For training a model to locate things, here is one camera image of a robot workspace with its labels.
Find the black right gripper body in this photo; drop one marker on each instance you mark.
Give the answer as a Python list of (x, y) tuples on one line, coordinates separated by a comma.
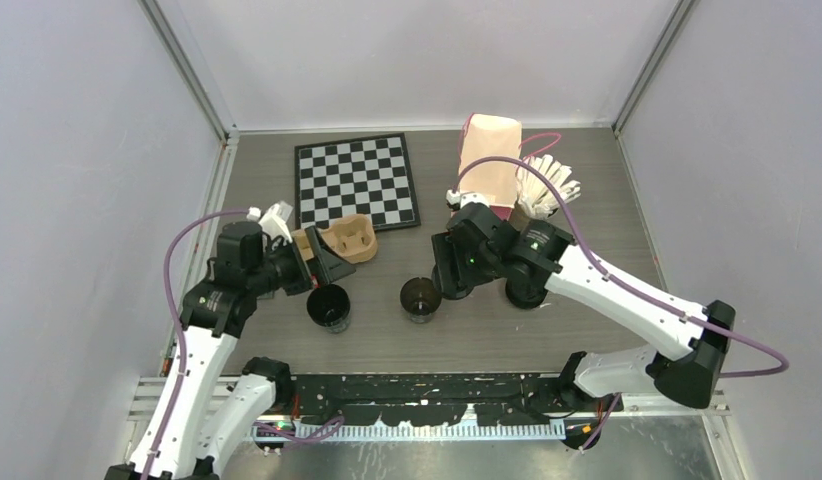
[(471, 268)]

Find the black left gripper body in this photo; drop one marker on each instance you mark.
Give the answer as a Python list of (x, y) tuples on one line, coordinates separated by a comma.
[(284, 269)]

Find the black coffee cup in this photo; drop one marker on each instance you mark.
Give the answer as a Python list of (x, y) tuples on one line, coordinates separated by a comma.
[(420, 299), (330, 307)]

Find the stack of black lids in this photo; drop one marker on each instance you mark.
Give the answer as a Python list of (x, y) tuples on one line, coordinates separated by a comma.
[(524, 294)]

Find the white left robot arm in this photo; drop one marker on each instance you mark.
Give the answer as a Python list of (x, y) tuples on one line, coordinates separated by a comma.
[(184, 440)]

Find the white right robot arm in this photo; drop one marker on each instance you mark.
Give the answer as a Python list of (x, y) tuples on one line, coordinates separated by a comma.
[(684, 351)]

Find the brown cardboard cup carrier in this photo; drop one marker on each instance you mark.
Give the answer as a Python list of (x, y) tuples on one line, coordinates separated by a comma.
[(351, 237)]

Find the cup of white paper straws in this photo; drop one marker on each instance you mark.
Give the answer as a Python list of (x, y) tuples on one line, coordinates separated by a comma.
[(541, 198)]

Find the black white chessboard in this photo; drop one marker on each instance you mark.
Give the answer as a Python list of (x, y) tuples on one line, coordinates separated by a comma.
[(371, 176)]

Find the pink paper bag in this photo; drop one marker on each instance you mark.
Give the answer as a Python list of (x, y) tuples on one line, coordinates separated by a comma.
[(489, 148)]

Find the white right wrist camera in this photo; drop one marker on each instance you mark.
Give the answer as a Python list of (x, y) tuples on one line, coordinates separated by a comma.
[(469, 199)]

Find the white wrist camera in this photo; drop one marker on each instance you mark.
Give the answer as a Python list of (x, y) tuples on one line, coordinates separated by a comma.
[(274, 223), (469, 199)]

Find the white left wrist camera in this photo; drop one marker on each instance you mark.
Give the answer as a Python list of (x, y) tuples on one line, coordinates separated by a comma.
[(274, 223)]

